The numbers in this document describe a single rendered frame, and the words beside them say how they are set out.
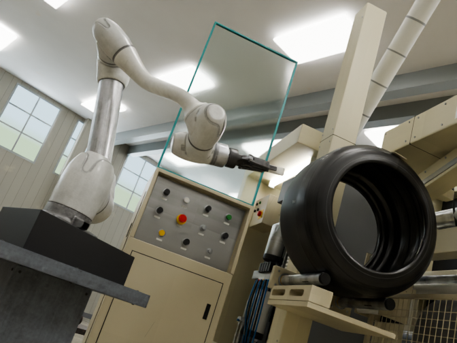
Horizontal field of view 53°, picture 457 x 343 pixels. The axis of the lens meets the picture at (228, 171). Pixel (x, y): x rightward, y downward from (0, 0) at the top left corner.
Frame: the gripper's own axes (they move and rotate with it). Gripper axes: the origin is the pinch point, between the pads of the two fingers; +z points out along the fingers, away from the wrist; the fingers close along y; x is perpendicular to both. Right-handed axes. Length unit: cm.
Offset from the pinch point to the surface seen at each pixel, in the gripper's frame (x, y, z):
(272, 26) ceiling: -345, 371, 109
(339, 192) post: -7, 28, 44
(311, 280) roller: 38.9, -2.5, 19.2
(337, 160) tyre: -5.7, -11.9, 19.7
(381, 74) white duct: -94, 50, 77
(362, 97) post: -60, 28, 52
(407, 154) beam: -29, 12, 69
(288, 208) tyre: 12.4, 5.1, 9.5
